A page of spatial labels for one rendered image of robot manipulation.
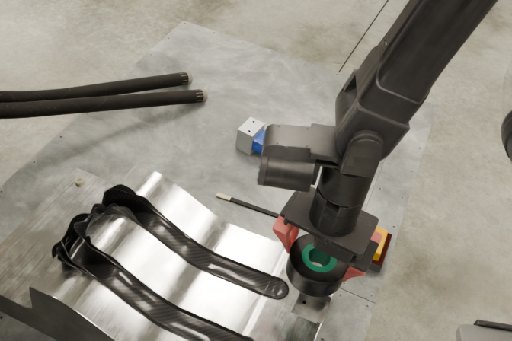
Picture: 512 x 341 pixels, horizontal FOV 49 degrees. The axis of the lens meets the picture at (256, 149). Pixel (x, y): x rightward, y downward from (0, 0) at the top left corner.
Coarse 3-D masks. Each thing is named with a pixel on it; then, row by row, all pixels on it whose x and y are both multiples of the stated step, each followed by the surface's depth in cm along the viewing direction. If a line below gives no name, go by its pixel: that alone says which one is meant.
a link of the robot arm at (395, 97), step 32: (416, 0) 47; (448, 0) 45; (480, 0) 45; (416, 32) 47; (448, 32) 47; (384, 64) 50; (416, 64) 49; (352, 96) 56; (384, 96) 51; (416, 96) 51; (352, 128) 53; (384, 128) 53
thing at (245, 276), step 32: (128, 192) 86; (160, 224) 86; (64, 256) 77; (96, 256) 79; (192, 256) 86; (224, 256) 86; (128, 288) 78; (256, 288) 83; (288, 288) 83; (160, 320) 78; (192, 320) 78
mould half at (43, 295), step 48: (96, 192) 96; (144, 192) 87; (48, 240) 88; (96, 240) 80; (144, 240) 83; (240, 240) 89; (0, 288) 81; (48, 288) 74; (96, 288) 76; (192, 288) 82; (240, 288) 82; (96, 336) 75; (144, 336) 75; (288, 336) 77
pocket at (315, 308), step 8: (304, 296) 85; (296, 304) 84; (304, 304) 84; (312, 304) 84; (320, 304) 84; (328, 304) 83; (296, 312) 83; (304, 312) 83; (312, 312) 83; (320, 312) 83; (312, 320) 82; (320, 320) 81
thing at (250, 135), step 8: (248, 120) 115; (256, 120) 115; (240, 128) 113; (248, 128) 113; (256, 128) 113; (240, 136) 113; (248, 136) 112; (256, 136) 113; (240, 144) 115; (248, 144) 113; (256, 144) 112; (248, 152) 115
